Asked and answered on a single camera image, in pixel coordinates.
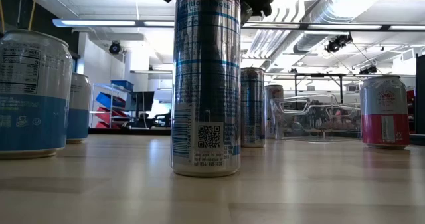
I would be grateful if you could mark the ceiling light strip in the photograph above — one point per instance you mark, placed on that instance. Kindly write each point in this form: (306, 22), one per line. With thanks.
(99, 23)

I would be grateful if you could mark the black ceiling spotlight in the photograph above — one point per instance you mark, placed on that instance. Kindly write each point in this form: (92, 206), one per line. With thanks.
(338, 43)
(114, 47)
(368, 69)

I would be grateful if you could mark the black aluminium table frame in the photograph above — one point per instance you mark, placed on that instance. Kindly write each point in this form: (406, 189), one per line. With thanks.
(133, 131)

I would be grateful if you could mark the white shelf colourful bins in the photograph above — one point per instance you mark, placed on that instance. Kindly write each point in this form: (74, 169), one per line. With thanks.
(109, 107)

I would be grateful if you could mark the black metal rack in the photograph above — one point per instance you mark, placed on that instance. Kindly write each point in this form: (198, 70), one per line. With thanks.
(318, 75)

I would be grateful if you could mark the tall white can black lid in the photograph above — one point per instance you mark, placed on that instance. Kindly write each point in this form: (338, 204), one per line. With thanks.
(274, 107)

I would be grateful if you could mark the blue and white soda can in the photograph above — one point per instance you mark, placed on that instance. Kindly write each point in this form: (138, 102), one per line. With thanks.
(79, 111)
(33, 101)

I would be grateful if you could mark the red and white soda can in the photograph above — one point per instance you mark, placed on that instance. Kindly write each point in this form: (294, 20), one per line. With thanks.
(385, 124)

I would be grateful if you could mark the black monitor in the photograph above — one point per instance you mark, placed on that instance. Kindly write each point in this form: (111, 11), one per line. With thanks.
(142, 101)

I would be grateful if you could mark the slim silver blue can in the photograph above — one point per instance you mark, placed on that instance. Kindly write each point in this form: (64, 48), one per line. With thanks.
(206, 84)
(253, 107)

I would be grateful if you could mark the clear plastic bin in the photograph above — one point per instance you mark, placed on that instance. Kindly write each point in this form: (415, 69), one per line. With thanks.
(315, 132)

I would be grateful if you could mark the silver ventilation duct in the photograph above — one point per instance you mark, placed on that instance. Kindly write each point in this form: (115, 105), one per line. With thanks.
(332, 14)

